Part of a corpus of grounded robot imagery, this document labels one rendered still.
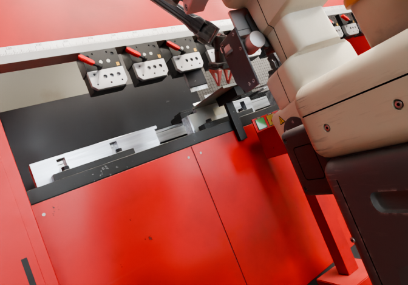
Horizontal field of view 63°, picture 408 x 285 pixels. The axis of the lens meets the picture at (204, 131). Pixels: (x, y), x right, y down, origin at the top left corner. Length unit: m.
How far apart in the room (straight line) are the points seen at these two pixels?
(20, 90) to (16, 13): 2.40
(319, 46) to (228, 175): 0.72
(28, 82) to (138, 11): 2.41
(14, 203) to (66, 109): 0.95
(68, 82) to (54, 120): 1.98
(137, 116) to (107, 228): 0.96
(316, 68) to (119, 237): 0.80
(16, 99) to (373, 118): 3.59
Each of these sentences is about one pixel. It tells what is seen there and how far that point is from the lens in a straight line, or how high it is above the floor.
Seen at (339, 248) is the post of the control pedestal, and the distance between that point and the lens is 1.51.
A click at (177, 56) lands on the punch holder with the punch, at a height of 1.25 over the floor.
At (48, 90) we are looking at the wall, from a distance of 3.83.
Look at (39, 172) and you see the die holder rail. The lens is 1.29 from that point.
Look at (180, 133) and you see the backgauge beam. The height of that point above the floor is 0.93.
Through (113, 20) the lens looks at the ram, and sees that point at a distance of 1.56.
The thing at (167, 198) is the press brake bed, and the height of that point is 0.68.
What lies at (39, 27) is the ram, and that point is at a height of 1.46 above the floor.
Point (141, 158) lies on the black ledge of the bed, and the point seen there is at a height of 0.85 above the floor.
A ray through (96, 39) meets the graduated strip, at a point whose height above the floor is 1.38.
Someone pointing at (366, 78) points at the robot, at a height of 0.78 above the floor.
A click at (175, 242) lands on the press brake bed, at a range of 1.26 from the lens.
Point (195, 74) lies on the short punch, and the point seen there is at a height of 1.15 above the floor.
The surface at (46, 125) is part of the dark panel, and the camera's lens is 1.88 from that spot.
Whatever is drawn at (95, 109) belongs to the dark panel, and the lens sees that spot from 1.95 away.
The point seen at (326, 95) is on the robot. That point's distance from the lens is 0.50.
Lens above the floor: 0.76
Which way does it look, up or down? 4 degrees up
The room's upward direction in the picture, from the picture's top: 22 degrees counter-clockwise
